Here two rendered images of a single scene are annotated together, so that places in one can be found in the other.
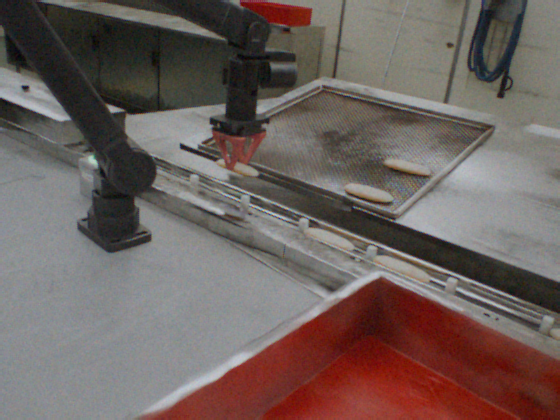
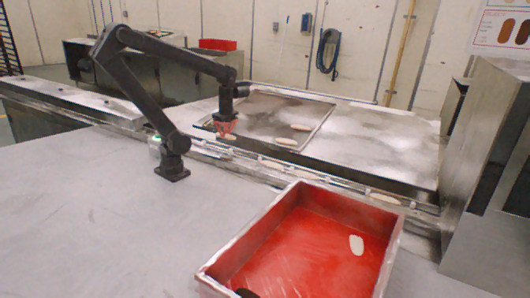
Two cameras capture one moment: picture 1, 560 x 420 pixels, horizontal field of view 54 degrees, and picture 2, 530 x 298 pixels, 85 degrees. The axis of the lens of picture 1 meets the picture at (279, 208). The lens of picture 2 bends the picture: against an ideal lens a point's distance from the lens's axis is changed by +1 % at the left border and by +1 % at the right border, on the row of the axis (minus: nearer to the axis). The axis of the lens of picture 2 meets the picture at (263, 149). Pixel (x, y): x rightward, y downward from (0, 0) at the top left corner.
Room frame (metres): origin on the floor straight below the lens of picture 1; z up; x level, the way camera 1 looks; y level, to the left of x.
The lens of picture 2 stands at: (-0.12, 0.09, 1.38)
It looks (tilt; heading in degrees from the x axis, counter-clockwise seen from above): 25 degrees down; 351
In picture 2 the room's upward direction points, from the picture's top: 4 degrees clockwise
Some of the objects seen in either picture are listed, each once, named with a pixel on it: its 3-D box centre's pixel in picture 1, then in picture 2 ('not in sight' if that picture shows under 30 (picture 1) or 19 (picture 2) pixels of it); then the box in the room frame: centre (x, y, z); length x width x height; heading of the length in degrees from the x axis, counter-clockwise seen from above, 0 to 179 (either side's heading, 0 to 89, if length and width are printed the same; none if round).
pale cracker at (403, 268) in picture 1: (401, 267); (305, 174); (0.79, -0.21, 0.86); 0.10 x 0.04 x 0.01; 55
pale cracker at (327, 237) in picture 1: (328, 237); (271, 164); (0.87, -0.09, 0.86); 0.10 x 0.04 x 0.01; 55
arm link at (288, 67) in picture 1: (263, 54); (233, 83); (1.02, 0.06, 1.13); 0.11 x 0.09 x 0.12; 124
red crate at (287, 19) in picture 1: (275, 12); (218, 44); (4.81, 0.20, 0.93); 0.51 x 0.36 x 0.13; 59
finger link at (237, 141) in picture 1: (236, 144); (224, 125); (0.99, 0.09, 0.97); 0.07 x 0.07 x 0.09; 55
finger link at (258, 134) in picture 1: (240, 143); (226, 124); (1.00, 0.09, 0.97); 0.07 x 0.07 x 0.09; 55
